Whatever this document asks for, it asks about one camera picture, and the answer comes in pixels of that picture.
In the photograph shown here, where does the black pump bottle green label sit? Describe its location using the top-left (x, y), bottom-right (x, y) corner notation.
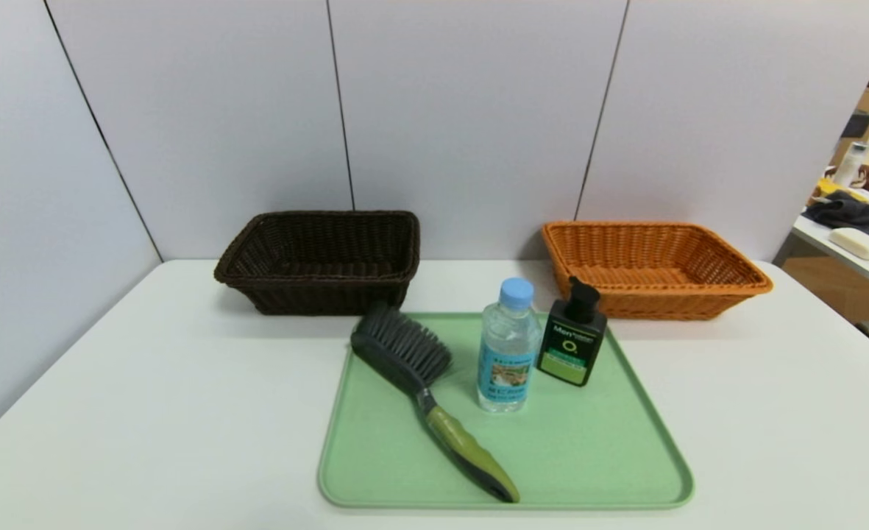
top-left (536, 276), bottom-right (609, 387)

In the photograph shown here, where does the orange wicker basket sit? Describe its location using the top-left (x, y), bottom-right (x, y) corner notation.
top-left (541, 221), bottom-right (774, 321)

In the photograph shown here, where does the grey brush with green handle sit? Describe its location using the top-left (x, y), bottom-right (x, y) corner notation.
top-left (350, 303), bottom-right (521, 504)

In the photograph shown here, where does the white soap block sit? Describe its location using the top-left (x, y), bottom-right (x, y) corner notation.
top-left (829, 227), bottom-right (869, 261)

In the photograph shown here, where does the white plastic bottle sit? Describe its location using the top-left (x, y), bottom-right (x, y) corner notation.
top-left (834, 141), bottom-right (868, 188)

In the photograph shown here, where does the dark grey cloth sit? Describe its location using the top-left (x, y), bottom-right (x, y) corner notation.
top-left (804, 190), bottom-right (869, 250)

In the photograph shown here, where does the clear water bottle blue cap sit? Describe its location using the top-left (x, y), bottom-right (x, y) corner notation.
top-left (477, 278), bottom-right (542, 414)

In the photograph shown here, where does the dark brown wicker basket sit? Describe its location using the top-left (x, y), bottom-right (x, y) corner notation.
top-left (213, 211), bottom-right (421, 317)

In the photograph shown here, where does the light green plastic tray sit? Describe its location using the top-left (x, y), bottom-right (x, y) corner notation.
top-left (317, 312), bottom-right (695, 510)

